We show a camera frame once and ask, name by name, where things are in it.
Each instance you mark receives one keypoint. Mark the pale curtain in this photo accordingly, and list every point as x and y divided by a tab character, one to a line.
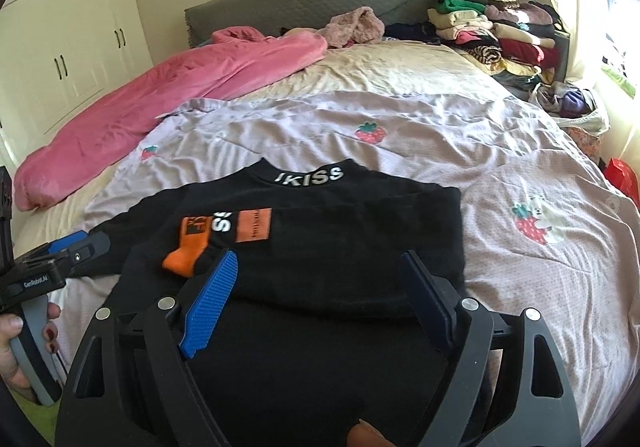
590	2

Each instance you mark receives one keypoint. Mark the pink fluffy garment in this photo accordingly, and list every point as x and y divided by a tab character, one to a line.
350	27

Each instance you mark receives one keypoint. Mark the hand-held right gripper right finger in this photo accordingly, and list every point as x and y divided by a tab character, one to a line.
425	294

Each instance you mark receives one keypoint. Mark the green mat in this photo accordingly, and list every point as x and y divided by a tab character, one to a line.
30	417

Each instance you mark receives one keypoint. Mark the dark bedside cabinet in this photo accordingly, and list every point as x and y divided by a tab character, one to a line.
561	52

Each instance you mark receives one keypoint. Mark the pile of folded clothes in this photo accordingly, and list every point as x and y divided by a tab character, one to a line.
495	37

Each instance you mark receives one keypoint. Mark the dark navy clothes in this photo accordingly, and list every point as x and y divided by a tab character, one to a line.
410	33

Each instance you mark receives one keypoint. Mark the grey quilted headboard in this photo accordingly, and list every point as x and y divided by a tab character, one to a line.
300	2

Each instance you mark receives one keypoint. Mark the red bag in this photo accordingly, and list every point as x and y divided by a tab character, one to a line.
622	177

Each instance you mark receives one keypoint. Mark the beige bed sheet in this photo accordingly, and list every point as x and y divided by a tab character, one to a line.
400	67

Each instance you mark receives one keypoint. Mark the person's left hand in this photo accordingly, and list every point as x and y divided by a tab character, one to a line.
15	362

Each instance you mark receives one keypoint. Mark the white wardrobe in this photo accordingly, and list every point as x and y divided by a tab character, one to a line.
65	27

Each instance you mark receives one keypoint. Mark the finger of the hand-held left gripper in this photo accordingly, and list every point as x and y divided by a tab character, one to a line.
87	254
67	242

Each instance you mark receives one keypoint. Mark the black sweater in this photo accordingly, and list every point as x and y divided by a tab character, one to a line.
325	252

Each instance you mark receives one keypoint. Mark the lilac strawberry print quilt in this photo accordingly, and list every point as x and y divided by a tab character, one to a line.
450	152

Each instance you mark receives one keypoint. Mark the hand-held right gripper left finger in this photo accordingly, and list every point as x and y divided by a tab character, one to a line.
210	302

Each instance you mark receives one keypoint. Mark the pink blanket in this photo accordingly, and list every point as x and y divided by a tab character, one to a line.
125	117

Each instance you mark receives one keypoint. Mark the white bag of clothes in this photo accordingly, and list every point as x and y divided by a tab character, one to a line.
570	102

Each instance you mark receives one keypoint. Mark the person's right hand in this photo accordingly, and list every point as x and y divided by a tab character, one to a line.
367	434

